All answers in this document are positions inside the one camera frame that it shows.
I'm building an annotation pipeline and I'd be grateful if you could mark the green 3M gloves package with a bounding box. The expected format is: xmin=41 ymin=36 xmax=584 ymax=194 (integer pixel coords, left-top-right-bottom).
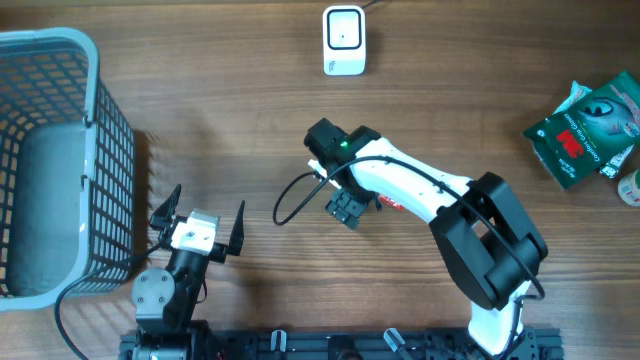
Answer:
xmin=523 ymin=71 xmax=639 ymax=190

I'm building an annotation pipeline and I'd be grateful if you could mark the green lid jar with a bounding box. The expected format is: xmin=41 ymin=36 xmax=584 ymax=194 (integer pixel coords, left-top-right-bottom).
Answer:
xmin=618 ymin=169 xmax=640 ymax=207

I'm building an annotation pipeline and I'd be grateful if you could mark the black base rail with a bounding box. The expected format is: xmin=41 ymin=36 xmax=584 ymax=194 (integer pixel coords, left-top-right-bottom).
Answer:
xmin=118 ymin=324 xmax=565 ymax=360

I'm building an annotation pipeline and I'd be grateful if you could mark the grey plastic mesh basket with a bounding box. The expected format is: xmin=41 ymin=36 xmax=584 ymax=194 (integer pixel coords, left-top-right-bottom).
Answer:
xmin=1 ymin=27 xmax=136 ymax=312

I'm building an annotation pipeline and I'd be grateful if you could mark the black left camera cable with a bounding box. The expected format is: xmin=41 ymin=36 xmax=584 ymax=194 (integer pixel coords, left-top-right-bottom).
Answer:
xmin=53 ymin=242 xmax=164 ymax=360

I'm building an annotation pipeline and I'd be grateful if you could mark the white barcode scanner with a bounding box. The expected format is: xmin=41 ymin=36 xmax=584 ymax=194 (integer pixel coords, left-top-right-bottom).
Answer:
xmin=322 ymin=5 xmax=367 ymax=76

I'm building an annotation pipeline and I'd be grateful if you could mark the green white slim box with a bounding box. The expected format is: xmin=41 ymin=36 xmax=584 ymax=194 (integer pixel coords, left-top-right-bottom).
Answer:
xmin=599 ymin=145 xmax=635 ymax=179

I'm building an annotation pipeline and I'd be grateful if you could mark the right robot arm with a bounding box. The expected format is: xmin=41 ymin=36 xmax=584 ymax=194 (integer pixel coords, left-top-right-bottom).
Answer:
xmin=304 ymin=119 xmax=548 ymax=358

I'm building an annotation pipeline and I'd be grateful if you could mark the light green wipes packet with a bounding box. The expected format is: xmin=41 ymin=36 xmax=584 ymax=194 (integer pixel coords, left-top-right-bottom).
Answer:
xmin=553 ymin=81 xmax=592 ymax=115

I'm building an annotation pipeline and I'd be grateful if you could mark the red white package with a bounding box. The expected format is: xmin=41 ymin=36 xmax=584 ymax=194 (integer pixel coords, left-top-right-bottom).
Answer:
xmin=378 ymin=194 xmax=404 ymax=211

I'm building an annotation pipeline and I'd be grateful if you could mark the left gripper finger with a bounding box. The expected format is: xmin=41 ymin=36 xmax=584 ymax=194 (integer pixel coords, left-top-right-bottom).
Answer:
xmin=149 ymin=184 xmax=182 ymax=225
xmin=227 ymin=201 xmax=245 ymax=256

